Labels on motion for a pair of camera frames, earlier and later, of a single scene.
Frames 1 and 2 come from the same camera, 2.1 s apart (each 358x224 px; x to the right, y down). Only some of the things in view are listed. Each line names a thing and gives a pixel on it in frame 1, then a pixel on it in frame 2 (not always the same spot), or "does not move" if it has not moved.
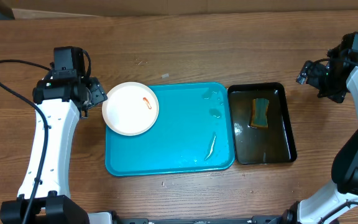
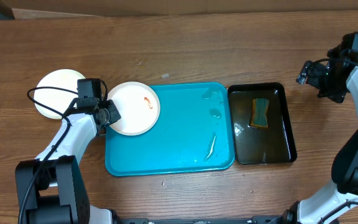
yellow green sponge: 259,118 does not move
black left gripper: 97,90 -> 115,115
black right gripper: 317,73 does not move
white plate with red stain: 130,108 does not move
